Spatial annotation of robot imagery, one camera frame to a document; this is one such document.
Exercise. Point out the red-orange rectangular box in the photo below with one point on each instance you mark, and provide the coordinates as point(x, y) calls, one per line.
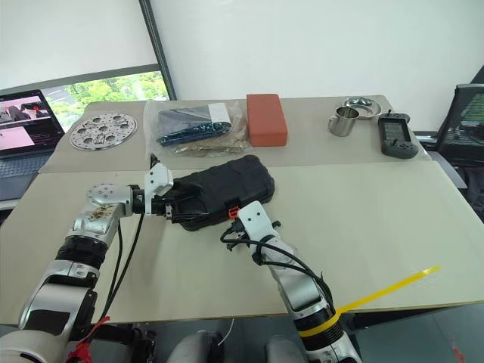
point(266, 119)

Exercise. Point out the tan woven item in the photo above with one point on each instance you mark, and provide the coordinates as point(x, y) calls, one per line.
point(234, 138)

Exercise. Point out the dark grey handheld game console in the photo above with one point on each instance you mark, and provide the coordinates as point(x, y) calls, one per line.
point(397, 136)

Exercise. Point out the yellow zip tie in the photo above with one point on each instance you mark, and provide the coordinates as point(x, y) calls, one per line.
point(378, 293)

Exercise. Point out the black plastic tool case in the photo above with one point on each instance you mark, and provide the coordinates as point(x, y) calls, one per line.
point(234, 181)

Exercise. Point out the stainless steel bowl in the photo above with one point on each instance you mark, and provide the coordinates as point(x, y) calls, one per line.
point(372, 107)

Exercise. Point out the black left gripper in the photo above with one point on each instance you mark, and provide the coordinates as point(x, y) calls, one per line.
point(166, 206)

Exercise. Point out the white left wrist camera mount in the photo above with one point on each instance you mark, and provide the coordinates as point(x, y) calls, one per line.
point(160, 177)

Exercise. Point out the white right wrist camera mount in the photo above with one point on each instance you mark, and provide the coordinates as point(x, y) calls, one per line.
point(255, 219)

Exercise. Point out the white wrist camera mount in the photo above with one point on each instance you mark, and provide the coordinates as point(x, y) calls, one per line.
point(255, 219)
point(160, 177)

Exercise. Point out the grey laptop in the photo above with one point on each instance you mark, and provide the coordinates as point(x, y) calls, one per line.
point(22, 113)

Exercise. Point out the clear plastic bag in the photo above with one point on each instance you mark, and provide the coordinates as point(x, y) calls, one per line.
point(151, 128)

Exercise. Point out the white roller blind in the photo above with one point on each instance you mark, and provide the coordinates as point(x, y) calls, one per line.
point(72, 34)

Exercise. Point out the stainless steel cup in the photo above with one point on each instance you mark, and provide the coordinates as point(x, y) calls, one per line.
point(341, 125)

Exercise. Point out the grey rounded shape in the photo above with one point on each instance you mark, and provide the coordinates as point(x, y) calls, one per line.
point(193, 349)
point(285, 351)

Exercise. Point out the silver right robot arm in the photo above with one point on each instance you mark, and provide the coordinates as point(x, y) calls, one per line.
point(302, 287)

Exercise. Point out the perforated round metal plate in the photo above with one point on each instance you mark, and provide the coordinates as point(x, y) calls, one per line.
point(127, 128)

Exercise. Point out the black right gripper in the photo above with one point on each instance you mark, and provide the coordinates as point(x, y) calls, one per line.
point(235, 234)

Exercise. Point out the dark grey window frame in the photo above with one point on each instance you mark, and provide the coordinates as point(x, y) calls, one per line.
point(157, 45)

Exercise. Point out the black mesh office chair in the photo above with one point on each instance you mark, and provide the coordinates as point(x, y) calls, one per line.
point(463, 128)

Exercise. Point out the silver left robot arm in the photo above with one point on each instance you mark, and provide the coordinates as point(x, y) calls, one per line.
point(102, 196)

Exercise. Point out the black under-table bracket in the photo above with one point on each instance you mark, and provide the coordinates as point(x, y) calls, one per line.
point(143, 342)

